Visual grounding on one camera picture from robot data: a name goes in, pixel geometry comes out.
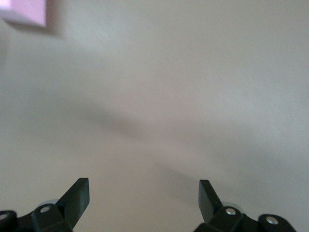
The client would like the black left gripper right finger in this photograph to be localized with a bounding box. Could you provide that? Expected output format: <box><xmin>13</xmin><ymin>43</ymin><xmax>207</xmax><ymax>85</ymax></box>
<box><xmin>194</xmin><ymin>179</ymin><xmax>297</xmax><ymax>232</ymax></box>

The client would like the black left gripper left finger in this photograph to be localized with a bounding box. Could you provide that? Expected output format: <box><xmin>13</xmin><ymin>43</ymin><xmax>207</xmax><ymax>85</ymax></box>
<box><xmin>0</xmin><ymin>178</ymin><xmax>90</xmax><ymax>232</ymax></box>

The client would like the pink foam cube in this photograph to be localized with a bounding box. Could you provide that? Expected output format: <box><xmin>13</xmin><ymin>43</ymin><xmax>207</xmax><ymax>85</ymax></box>
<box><xmin>0</xmin><ymin>0</ymin><xmax>47</xmax><ymax>28</ymax></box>

